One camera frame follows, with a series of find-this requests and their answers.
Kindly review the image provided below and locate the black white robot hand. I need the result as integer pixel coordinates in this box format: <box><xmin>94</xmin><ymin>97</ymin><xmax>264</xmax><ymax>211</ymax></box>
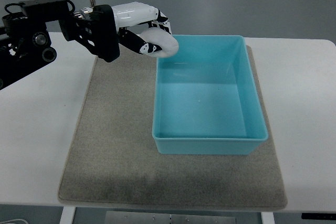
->
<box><xmin>112</xmin><ymin>2</ymin><xmax>172</xmax><ymax>55</ymax></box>

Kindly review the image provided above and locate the metal table crossbar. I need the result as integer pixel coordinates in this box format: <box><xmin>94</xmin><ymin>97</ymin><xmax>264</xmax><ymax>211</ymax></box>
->
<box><xmin>104</xmin><ymin>211</ymin><xmax>237</xmax><ymax>224</ymax></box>

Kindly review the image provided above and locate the white right table leg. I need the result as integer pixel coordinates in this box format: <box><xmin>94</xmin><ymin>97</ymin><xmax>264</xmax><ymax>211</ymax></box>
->
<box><xmin>260</xmin><ymin>212</ymin><xmax>275</xmax><ymax>224</ymax></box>

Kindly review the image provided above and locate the white bunny toy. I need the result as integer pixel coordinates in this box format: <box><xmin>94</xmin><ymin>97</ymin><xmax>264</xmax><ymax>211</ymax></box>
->
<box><xmin>139</xmin><ymin>27</ymin><xmax>179</xmax><ymax>58</ymax></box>

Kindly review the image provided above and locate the grey felt mat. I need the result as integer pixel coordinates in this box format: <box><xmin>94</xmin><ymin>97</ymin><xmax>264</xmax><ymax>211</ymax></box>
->
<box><xmin>58</xmin><ymin>48</ymin><xmax>287</xmax><ymax>211</ymax></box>

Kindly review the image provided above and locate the white left table leg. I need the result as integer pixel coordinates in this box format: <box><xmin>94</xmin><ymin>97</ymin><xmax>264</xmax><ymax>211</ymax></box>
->
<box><xmin>59</xmin><ymin>207</ymin><xmax>76</xmax><ymax>224</ymax></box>

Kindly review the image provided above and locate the black table control panel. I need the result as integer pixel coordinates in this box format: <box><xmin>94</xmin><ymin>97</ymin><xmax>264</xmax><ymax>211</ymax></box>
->
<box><xmin>301</xmin><ymin>212</ymin><xmax>336</xmax><ymax>220</ymax></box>

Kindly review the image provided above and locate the blue plastic box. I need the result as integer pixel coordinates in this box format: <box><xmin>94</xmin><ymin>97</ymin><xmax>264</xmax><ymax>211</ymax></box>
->
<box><xmin>152</xmin><ymin>35</ymin><xmax>269</xmax><ymax>155</ymax></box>

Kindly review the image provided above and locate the white table leg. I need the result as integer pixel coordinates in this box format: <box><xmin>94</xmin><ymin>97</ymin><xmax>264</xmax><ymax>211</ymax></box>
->
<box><xmin>59</xmin><ymin>207</ymin><xmax>76</xmax><ymax>224</ymax></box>
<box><xmin>260</xmin><ymin>212</ymin><xmax>275</xmax><ymax>224</ymax></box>

